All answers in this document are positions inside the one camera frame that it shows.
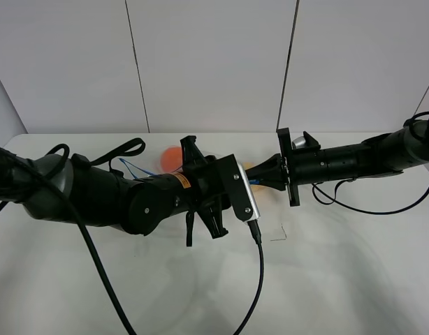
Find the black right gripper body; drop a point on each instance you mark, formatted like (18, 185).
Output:
(288, 164)

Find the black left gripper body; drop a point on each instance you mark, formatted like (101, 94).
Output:
(208, 194)

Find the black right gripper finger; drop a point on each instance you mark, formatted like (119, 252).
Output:
(270, 166)
(278, 183)

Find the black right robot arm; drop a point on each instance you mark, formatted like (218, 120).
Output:
(302, 161)

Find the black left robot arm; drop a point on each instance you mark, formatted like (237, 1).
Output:
(105, 198)

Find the yellow pear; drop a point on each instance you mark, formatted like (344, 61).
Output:
(254, 187)

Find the orange fruit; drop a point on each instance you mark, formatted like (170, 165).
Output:
(171, 159)

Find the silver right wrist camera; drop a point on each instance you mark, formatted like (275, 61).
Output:
(299, 143)

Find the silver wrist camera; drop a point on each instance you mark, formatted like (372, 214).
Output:
(238, 189)
(299, 143)

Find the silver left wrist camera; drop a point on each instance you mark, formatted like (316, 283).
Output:
(238, 189)

